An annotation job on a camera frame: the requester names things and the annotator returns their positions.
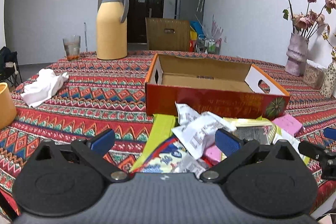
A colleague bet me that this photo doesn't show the patterned red tablecloth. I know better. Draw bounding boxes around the patterned red tablecloth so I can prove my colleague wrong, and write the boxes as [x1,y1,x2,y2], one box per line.
[1,51,335,213]

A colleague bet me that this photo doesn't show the glass cup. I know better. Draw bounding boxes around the glass cup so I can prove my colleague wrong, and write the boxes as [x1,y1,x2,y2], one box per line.
[63,35,81,61]

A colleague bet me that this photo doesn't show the dark entrance door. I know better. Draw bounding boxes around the dark entrance door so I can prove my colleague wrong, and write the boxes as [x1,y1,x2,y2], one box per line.
[127,0,164,44]

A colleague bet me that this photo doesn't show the dried pink roses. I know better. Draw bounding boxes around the dried pink roses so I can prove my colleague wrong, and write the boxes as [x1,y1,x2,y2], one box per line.
[282,0,336,42]

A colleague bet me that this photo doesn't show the orange cardboard tray box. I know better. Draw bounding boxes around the orange cardboard tray box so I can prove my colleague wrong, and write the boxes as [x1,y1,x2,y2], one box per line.
[145,54,290,120]

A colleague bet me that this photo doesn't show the blue white colourful snack bag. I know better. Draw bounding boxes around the blue white colourful snack bag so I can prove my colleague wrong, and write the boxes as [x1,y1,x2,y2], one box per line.
[133,135,187,173]

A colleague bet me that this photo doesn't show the yellow thermos jug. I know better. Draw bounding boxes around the yellow thermos jug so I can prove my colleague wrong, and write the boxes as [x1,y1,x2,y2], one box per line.
[96,0,129,60]

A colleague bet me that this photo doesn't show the pink textured vase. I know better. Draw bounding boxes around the pink textured vase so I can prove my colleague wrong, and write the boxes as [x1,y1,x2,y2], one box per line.
[285,33,309,77]

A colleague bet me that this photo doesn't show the white snack packet black text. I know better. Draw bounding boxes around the white snack packet black text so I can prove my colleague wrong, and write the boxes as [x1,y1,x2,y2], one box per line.
[171,112,236,160]

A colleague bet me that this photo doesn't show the floral ceramic vase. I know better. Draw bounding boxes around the floral ceramic vase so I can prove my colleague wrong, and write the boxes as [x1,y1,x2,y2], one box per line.
[319,58,336,98]

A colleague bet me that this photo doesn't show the woven tissue box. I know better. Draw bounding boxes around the woven tissue box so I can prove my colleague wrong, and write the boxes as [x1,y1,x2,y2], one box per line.
[303,60,327,89]

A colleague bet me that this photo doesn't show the white crumpled snack packet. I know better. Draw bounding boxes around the white crumpled snack packet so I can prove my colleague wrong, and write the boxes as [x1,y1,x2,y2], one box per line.
[175,103,200,126]

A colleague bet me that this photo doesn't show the pink snack packet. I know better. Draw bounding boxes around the pink snack packet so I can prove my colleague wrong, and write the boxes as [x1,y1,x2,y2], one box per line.
[272,114,303,136]
[203,144,227,165]

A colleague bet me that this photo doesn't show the yellow plastic mug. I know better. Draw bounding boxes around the yellow plastic mug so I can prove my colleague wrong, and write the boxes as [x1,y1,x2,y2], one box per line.
[0,83,17,129]

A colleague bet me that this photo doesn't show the white crumpled cloth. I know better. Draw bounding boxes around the white crumpled cloth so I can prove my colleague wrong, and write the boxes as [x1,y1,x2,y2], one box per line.
[21,69,69,108]

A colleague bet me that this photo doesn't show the wire basket with bottles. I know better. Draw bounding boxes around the wire basket with bottles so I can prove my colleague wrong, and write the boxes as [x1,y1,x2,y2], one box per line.
[195,35,222,55]

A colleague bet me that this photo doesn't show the wooden chair back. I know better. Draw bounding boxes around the wooden chair back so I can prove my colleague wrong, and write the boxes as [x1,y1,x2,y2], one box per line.
[146,18,190,52]

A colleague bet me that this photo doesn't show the black folding chair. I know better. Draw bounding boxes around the black folding chair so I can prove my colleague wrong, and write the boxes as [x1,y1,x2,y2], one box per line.
[0,46,22,86]

